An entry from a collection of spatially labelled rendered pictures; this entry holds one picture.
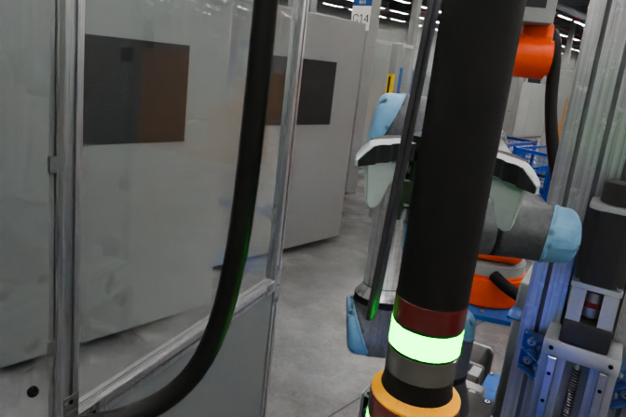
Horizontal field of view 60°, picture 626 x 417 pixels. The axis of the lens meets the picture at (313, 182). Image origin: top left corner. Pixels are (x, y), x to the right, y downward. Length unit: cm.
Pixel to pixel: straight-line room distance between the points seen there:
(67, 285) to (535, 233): 79
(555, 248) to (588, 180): 46
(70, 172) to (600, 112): 98
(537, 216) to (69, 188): 75
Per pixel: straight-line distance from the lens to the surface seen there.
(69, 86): 99
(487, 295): 437
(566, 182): 120
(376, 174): 47
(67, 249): 106
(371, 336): 111
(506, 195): 47
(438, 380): 27
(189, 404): 161
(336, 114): 497
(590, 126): 118
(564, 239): 75
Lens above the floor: 173
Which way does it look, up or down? 13 degrees down
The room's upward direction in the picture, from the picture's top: 7 degrees clockwise
